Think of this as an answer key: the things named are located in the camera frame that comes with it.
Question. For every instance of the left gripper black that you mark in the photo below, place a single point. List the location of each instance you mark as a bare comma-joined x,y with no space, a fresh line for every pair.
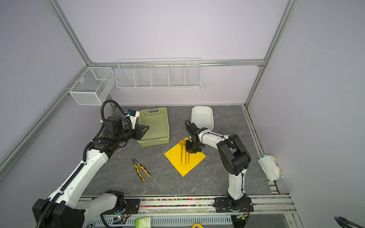
138,129

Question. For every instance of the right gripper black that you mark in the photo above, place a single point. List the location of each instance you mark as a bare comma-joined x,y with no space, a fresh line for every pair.
188,149

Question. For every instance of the orange wooden spoon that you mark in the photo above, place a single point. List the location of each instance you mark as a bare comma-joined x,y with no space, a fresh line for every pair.
182,144

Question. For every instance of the green perforated plastic basket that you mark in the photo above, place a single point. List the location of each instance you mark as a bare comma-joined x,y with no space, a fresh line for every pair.
158,132

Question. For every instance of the yellow paper napkin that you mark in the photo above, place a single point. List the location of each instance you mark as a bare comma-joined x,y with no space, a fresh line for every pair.
173,155

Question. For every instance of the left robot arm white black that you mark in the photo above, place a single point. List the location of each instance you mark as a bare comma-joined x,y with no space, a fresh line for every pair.
62,209

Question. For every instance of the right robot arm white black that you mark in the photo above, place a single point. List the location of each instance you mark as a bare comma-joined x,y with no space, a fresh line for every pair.
235,159

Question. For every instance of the white oval plastic tub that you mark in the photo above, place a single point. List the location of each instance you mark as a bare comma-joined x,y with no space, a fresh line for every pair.
202,116

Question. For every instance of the yellow black pliers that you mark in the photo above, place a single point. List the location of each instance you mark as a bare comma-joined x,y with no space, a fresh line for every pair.
138,167

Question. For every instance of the small white mesh basket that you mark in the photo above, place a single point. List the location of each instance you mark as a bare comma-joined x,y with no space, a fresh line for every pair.
94,86

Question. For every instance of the green white small box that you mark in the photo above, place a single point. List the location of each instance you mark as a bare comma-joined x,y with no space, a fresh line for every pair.
143,222

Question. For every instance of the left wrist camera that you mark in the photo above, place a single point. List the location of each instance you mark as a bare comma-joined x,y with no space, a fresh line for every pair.
132,116

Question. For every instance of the long white wire shelf basket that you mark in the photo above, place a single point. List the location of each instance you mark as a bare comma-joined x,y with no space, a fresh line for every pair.
159,73

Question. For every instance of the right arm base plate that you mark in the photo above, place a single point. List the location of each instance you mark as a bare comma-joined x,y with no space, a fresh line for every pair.
227,204

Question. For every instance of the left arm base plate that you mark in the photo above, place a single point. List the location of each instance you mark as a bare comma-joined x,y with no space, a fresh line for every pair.
131,206

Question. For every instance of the aluminium frame rail base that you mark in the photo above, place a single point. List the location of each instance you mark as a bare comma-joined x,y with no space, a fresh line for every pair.
176,208

